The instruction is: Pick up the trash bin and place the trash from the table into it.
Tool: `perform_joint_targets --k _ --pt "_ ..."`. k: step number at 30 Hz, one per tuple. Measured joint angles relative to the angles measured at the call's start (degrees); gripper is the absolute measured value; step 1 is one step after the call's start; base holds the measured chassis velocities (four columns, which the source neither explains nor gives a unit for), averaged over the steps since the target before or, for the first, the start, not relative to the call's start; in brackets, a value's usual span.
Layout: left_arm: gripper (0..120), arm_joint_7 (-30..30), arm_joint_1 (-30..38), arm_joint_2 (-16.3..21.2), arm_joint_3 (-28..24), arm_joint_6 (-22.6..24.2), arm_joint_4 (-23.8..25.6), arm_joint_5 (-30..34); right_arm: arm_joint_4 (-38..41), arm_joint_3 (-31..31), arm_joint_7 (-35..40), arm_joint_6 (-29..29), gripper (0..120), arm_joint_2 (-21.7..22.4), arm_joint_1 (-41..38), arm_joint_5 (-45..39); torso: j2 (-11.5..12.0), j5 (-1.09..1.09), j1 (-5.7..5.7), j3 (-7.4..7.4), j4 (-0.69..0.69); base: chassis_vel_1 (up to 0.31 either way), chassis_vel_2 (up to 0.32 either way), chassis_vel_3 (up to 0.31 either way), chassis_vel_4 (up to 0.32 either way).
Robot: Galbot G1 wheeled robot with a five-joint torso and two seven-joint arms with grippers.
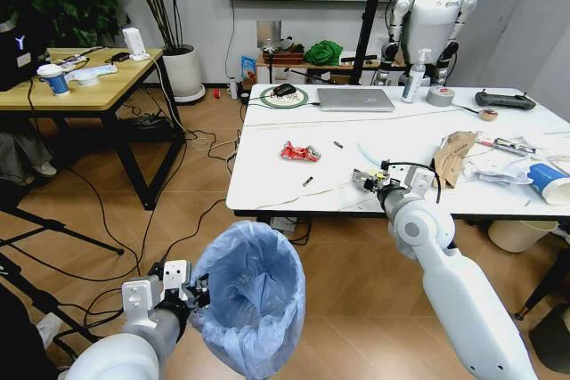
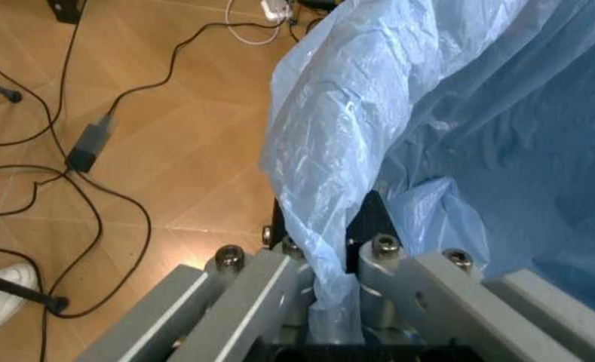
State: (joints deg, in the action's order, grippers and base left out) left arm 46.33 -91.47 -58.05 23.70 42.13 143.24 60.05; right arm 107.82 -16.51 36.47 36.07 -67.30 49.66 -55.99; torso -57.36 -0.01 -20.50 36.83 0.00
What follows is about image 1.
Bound black computer box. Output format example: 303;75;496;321
0;19;48;93

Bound torn white packaging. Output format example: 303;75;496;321
475;131;547;158

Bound brown paper bag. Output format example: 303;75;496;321
430;130;480;189

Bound black remote controller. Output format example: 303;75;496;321
474;90;537;111

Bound round green-rimmed mouse pad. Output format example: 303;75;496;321
259;85;311;109

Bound silver laptop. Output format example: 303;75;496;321
316;87;396;113

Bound white marble table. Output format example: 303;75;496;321
225;84;570;222

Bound blue snack bag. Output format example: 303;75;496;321
240;55;259;86

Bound red crumpled snack wrapper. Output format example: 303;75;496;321
280;141;322;162

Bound white humanoid robot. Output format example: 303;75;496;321
372;0;478;88

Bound wooden table with black frame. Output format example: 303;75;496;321
0;46;187;212

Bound white plant pot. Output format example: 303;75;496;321
160;44;207;103

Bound white tape holder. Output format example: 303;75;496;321
66;64;119;88

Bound tall bamboo plant stems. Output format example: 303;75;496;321
124;0;186;54

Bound green cloth bundle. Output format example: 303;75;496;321
304;40;346;67

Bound black tripod legs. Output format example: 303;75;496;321
0;204;126;357

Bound crumpled white paper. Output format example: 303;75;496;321
462;155;535;187

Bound clear plastic wrapper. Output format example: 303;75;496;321
351;167;378;192

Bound clear plastic straw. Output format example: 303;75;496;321
355;142;380;167

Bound person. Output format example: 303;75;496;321
0;130;59;187

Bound black stand pole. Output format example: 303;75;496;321
349;0;383;86

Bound white upright device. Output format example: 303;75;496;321
121;27;151;62

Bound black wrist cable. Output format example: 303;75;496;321
383;158;444;205

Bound clear spray bottle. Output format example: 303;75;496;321
401;48;428;104

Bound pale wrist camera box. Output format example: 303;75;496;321
161;259;191;300
386;163;413;185

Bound dark green container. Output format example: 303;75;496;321
527;303;570;375

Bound white waste bin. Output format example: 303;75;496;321
487;218;560;254

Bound brown tray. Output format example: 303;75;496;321
262;51;305;66

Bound blue and white paper cup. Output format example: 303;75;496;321
527;162;570;206

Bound black power strip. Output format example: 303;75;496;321
119;115;175;133

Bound black chair leg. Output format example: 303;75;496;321
515;246;570;321

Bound blue paper cup with lid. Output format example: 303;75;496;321
37;63;72;97

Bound trash bin with blue bag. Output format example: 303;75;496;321
189;219;307;380

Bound grey duct tape roll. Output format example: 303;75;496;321
426;85;456;109

